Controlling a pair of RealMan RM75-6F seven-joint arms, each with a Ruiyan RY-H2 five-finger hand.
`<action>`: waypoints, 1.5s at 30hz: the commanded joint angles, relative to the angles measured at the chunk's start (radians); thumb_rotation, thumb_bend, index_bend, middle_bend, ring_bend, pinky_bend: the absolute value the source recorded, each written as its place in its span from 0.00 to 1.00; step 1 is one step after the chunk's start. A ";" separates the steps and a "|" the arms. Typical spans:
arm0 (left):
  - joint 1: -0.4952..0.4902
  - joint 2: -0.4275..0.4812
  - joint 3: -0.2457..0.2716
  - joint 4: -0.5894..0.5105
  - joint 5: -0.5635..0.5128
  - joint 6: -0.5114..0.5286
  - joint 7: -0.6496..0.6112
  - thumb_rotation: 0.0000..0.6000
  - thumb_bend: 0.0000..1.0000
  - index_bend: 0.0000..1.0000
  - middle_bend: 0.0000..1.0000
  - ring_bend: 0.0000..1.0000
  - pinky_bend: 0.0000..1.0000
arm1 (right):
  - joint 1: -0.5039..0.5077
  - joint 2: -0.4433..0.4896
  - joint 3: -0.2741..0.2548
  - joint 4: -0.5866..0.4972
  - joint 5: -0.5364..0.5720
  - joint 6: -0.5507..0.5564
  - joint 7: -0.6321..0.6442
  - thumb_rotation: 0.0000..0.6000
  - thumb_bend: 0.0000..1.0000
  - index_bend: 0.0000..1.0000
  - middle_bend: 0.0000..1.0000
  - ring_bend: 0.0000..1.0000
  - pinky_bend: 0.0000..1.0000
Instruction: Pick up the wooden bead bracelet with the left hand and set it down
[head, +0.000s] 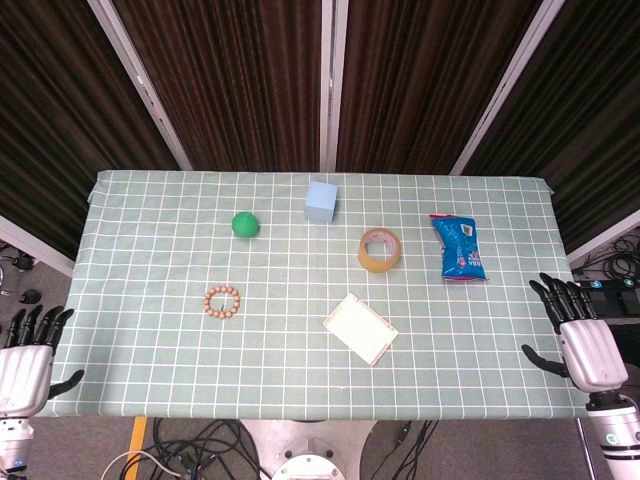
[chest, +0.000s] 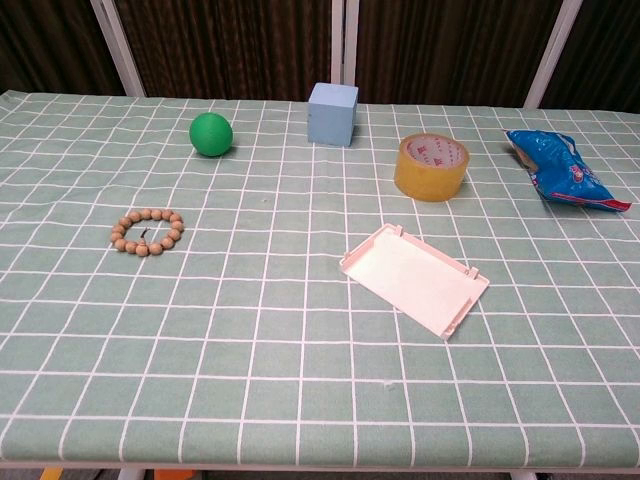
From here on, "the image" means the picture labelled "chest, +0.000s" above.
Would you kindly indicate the orange object under table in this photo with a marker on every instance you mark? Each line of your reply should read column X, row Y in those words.
column 176, row 474

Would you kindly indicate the green checkered tablecloth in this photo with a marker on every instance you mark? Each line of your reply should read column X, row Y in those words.
column 280, row 320

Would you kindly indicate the pale pink plastic tray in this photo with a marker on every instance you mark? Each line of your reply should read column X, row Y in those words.
column 415, row 280

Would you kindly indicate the light blue cube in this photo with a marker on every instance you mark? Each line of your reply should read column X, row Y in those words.
column 331, row 118

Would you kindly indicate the yellow object under table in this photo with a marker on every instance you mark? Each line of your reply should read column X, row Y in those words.
column 51, row 473

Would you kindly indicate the white partition frame post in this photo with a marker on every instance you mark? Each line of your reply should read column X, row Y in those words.
column 344, row 45
column 120, row 50
column 552, row 55

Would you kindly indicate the blue snack bag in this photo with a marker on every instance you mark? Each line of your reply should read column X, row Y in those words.
column 560, row 170

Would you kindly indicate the green ball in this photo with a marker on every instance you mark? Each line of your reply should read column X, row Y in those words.
column 211, row 135

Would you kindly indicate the yellow packing tape roll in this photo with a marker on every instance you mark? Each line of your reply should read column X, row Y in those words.
column 430, row 180

